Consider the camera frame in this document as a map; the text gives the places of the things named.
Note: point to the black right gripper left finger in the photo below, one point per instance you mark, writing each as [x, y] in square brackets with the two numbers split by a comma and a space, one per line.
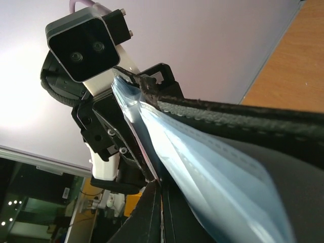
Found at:
[144, 223]

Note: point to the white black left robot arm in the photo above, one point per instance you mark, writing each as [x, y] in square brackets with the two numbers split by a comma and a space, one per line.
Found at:
[59, 85]

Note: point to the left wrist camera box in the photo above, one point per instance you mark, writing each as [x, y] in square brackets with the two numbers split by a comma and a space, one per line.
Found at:
[88, 45]

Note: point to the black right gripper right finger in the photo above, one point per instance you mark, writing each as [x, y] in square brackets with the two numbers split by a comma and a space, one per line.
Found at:
[180, 224]

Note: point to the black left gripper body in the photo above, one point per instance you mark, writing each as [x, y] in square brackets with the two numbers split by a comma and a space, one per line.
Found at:
[123, 157]

